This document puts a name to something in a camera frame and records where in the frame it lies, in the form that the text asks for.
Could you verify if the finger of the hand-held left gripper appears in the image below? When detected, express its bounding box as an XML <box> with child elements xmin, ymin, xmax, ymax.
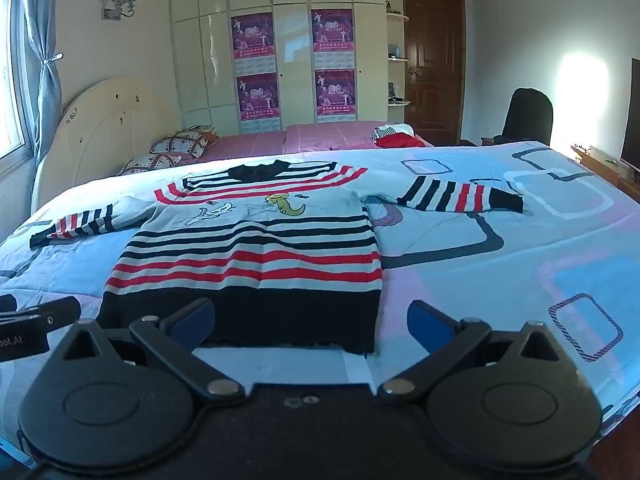
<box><xmin>0</xmin><ymin>295</ymin><xmax>82</xmax><ymax>335</ymax></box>

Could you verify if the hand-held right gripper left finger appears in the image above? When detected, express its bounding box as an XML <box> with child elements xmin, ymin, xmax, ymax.
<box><xmin>54</xmin><ymin>297</ymin><xmax>247</xmax><ymax>406</ymax></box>

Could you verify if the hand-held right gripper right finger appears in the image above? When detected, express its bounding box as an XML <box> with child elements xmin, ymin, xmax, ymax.
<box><xmin>377</xmin><ymin>300</ymin><xmax>576</xmax><ymax>406</ymax></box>

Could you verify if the striped knit sweater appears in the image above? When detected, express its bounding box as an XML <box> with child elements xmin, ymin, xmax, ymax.
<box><xmin>29</xmin><ymin>159</ymin><xmax>525</xmax><ymax>356</ymax></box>

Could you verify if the light blue patterned blanket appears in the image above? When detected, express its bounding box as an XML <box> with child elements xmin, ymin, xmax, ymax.
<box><xmin>0</xmin><ymin>141</ymin><xmax>640</xmax><ymax>461</ymax></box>

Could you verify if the red garment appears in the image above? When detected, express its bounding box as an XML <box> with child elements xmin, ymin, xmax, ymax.
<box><xmin>375</xmin><ymin>132</ymin><xmax>435</xmax><ymax>149</ymax></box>

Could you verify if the cream round headboard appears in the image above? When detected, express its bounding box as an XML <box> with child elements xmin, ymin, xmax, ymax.
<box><xmin>31</xmin><ymin>77</ymin><xmax>182</xmax><ymax>216</ymax></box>

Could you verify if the striped folded cloth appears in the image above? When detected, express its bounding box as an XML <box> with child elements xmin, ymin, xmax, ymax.
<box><xmin>370</xmin><ymin>124</ymin><xmax>416</xmax><ymax>142</ymax></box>

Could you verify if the pink bed sheet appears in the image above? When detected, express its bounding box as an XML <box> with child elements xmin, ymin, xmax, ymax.
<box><xmin>192</xmin><ymin>120</ymin><xmax>436</xmax><ymax>163</ymax></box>

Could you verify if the black office chair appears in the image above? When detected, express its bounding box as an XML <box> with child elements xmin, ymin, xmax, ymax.
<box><xmin>481</xmin><ymin>87</ymin><xmax>554</xmax><ymax>147</ymax></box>

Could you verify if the wooden cabinet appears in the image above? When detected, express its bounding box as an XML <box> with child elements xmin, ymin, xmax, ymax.
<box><xmin>570</xmin><ymin>143</ymin><xmax>640</xmax><ymax>192</ymax></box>

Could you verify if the window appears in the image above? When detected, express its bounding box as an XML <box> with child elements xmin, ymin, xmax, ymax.
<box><xmin>0</xmin><ymin>0</ymin><xmax>32</xmax><ymax>161</ymax></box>

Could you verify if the brown wooden door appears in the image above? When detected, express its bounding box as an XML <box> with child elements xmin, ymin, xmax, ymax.
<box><xmin>402</xmin><ymin>0</ymin><xmax>467</xmax><ymax>147</ymax></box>

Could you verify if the corner shelf unit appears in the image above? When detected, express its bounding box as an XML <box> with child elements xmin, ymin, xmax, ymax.
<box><xmin>384</xmin><ymin>0</ymin><xmax>412</xmax><ymax>110</ymax></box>

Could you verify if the blue curtain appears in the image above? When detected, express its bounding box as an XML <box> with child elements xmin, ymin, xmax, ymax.
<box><xmin>19</xmin><ymin>0</ymin><xmax>67</xmax><ymax>128</ymax></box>

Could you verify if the cream wardrobe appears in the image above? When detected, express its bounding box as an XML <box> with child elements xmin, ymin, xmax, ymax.
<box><xmin>167</xmin><ymin>0</ymin><xmax>493</xmax><ymax>137</ymax></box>

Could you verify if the television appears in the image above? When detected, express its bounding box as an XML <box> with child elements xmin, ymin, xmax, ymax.
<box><xmin>620</xmin><ymin>57</ymin><xmax>640</xmax><ymax>172</ymax></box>

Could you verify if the purple wall poster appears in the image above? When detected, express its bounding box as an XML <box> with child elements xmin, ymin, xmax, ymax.
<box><xmin>315</xmin><ymin>70</ymin><xmax>357</xmax><ymax>123</ymax></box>
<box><xmin>236</xmin><ymin>74</ymin><xmax>280</xmax><ymax>136</ymax></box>
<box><xmin>231</xmin><ymin>12</ymin><xmax>276</xmax><ymax>76</ymax></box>
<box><xmin>310</xmin><ymin>8</ymin><xmax>355</xmax><ymax>71</ymax></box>

